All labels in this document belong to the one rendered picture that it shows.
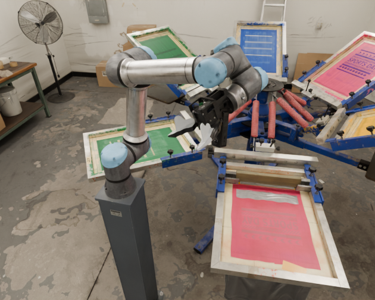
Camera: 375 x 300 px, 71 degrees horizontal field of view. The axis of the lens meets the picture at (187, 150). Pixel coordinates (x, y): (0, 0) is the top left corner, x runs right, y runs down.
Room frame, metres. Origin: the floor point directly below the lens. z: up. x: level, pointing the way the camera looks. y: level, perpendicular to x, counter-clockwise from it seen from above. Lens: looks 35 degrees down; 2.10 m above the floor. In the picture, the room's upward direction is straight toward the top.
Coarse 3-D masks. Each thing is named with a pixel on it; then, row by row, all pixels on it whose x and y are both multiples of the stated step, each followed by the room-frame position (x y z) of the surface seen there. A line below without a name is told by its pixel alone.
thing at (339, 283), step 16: (304, 176) 1.30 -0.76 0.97; (320, 208) 1.00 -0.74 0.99; (320, 224) 0.90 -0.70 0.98; (336, 256) 0.71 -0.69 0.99; (224, 272) 0.65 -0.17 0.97; (240, 272) 0.64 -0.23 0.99; (256, 272) 0.64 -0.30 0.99; (272, 272) 0.64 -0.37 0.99; (288, 272) 0.64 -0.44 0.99; (336, 272) 0.64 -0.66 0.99; (320, 288) 0.58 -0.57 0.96; (336, 288) 0.57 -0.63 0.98
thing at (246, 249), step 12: (240, 204) 1.07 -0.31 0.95; (252, 204) 1.07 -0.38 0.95; (264, 204) 1.07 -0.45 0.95; (240, 216) 0.98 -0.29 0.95; (240, 228) 0.90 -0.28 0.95; (240, 240) 0.82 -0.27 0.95; (252, 240) 0.82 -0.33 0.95; (240, 252) 0.76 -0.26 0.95; (252, 252) 0.76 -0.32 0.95; (264, 252) 0.76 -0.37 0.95
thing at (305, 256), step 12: (276, 192) 1.17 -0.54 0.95; (288, 192) 1.17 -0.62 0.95; (276, 204) 1.07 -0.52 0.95; (288, 204) 1.07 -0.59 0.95; (300, 204) 1.07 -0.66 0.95; (300, 216) 0.98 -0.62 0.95; (300, 228) 0.90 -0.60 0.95; (276, 252) 0.76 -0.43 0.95; (288, 252) 0.76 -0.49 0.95; (300, 252) 0.76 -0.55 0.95; (312, 252) 0.76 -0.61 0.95; (300, 264) 0.69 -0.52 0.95; (312, 264) 0.69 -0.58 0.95
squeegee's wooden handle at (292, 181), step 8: (240, 176) 1.22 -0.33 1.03; (248, 176) 1.22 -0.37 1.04; (256, 176) 1.21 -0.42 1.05; (264, 176) 1.20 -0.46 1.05; (272, 176) 1.20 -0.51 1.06; (280, 176) 1.19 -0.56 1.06; (288, 176) 1.19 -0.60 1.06; (296, 176) 1.19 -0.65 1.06; (272, 184) 1.19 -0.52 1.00; (280, 184) 1.18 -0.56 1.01; (288, 184) 1.18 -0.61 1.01; (296, 184) 1.17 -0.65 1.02
